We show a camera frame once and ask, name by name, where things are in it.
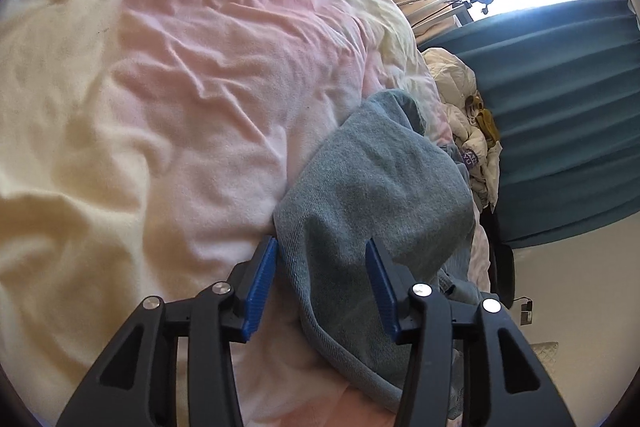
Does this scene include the grey-blue denim pants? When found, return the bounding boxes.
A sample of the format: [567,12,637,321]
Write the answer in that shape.
[272,89,501,420]

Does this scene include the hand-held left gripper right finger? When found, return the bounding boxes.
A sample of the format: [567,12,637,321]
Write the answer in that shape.
[365,238,576,427]

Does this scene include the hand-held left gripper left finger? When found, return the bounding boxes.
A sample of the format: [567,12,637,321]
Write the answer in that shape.
[56,236,279,427]

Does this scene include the mustard yellow garment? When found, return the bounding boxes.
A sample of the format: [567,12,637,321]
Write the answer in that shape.
[472,92,501,145]

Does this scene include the pastel bed duvet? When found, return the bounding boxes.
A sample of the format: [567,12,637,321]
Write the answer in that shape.
[0,0,493,427]

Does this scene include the cream puffy jacket pile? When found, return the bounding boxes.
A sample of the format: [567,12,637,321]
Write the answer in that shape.
[424,47,502,212]

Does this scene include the wide teal curtain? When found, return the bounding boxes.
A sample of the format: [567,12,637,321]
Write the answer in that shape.
[417,0,640,250]

